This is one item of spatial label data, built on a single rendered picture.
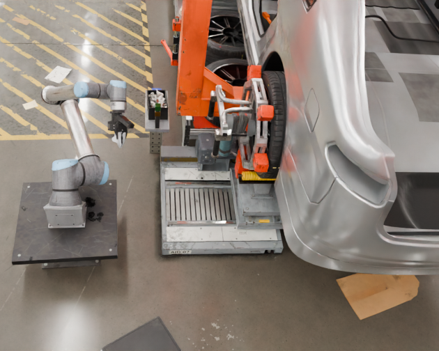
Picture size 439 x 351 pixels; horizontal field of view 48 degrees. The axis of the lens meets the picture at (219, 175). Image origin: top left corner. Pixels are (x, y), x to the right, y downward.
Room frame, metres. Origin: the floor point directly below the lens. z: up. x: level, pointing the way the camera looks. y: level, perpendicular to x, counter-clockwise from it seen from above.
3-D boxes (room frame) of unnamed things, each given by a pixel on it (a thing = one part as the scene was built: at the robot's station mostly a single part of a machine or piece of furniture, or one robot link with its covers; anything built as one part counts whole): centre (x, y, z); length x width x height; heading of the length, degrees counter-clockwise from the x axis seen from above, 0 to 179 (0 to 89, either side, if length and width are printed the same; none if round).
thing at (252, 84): (2.27, -0.14, 0.85); 0.54 x 0.07 x 0.54; 13
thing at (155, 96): (2.69, 0.54, 0.51); 0.20 x 0.14 x 0.13; 17
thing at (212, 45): (3.84, 0.13, 0.39); 0.66 x 0.66 x 0.24
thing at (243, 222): (2.31, -0.31, 0.13); 0.50 x 0.36 x 0.10; 13
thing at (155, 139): (2.74, 0.55, 0.21); 0.10 x 0.10 x 0.42; 13
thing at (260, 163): (1.96, -0.22, 0.85); 0.09 x 0.08 x 0.07; 13
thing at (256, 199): (2.31, -0.31, 0.32); 0.40 x 0.30 x 0.28; 13
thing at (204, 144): (2.56, 0.00, 0.26); 0.42 x 0.18 x 0.35; 103
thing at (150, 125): (2.71, 0.54, 0.44); 0.43 x 0.17 x 0.03; 13
